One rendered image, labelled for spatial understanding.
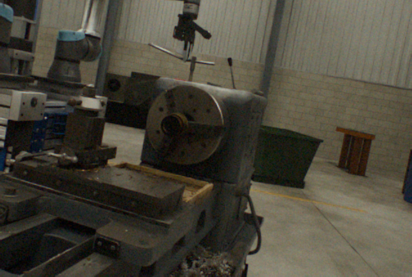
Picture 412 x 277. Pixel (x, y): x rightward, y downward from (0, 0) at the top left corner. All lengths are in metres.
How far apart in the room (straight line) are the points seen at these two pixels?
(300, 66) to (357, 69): 1.66
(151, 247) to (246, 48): 11.06
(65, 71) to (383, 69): 11.38
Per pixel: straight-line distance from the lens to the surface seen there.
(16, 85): 1.45
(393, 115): 12.63
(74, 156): 0.97
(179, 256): 1.27
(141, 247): 0.78
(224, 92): 1.63
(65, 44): 1.82
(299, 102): 11.79
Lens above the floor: 1.21
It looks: 3 degrees down
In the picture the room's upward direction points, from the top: 10 degrees clockwise
